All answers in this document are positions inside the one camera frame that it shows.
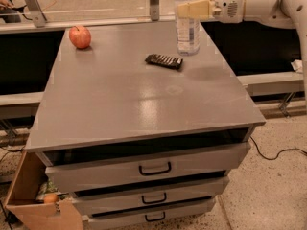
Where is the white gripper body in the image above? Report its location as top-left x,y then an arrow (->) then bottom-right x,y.
213,0 -> 245,23

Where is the blue label plastic bottle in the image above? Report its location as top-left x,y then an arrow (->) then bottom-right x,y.
175,0 -> 200,56

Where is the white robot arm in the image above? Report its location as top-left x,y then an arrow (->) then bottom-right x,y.
175,0 -> 307,93

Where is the black chocolate bar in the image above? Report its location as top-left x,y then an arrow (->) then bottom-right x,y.
145,54 -> 183,70

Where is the red apple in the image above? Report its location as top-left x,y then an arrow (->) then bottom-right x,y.
69,26 -> 91,49

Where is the grey drawer cabinet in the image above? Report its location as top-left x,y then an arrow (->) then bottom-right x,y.
24,20 -> 267,230

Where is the person in background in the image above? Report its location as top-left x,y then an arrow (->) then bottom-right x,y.
0,0 -> 21,23

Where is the top grey drawer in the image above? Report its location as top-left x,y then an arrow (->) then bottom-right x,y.
46,142 -> 250,192

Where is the grey drawer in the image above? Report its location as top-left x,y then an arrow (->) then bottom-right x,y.
73,176 -> 229,215
88,197 -> 215,230
46,142 -> 250,192

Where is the middle grey drawer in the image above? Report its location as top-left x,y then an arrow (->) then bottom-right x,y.
73,176 -> 229,215

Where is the bottom grey drawer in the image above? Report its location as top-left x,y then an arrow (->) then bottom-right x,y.
88,197 -> 215,230

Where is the green packet in box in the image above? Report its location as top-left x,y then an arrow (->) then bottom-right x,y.
35,180 -> 61,201

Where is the orange fruit in box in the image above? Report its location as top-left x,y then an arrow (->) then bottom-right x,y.
43,193 -> 59,203

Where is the cardboard box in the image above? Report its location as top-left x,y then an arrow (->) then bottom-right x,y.
5,151 -> 83,230

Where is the middle metal bracket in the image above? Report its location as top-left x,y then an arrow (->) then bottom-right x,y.
150,0 -> 159,21

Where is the metal bracket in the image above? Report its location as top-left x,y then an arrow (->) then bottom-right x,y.
150,0 -> 159,21
24,0 -> 46,28

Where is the black floor cable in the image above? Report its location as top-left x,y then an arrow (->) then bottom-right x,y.
248,135 -> 307,161

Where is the left metal bracket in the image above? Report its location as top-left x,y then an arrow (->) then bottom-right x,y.
24,0 -> 46,28

